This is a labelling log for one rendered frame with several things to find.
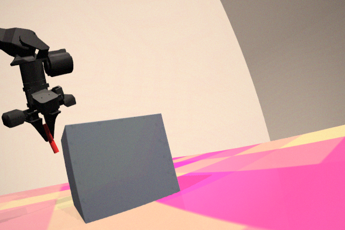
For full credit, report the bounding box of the red peg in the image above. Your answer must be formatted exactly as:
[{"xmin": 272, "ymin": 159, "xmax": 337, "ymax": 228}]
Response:
[{"xmin": 43, "ymin": 124, "xmax": 59, "ymax": 154}]

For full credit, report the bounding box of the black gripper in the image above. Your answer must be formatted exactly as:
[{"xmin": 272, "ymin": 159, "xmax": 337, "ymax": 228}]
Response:
[{"xmin": 2, "ymin": 79, "xmax": 76, "ymax": 142}]

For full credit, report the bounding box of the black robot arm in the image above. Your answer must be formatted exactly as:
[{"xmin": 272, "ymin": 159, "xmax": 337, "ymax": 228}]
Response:
[{"xmin": 0, "ymin": 27, "xmax": 73, "ymax": 115}]

